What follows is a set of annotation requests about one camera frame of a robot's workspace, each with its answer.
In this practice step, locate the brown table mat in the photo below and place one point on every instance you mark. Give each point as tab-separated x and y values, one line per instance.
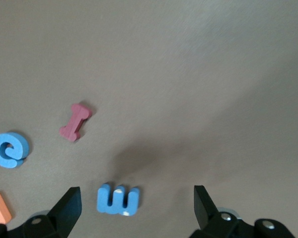
164	74

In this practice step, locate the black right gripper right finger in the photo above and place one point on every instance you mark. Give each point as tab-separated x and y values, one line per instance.
206	215

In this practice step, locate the dark red foam letter I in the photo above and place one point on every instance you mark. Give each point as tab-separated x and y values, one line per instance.
75	122

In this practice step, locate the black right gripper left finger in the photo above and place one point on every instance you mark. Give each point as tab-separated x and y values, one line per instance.
64	213

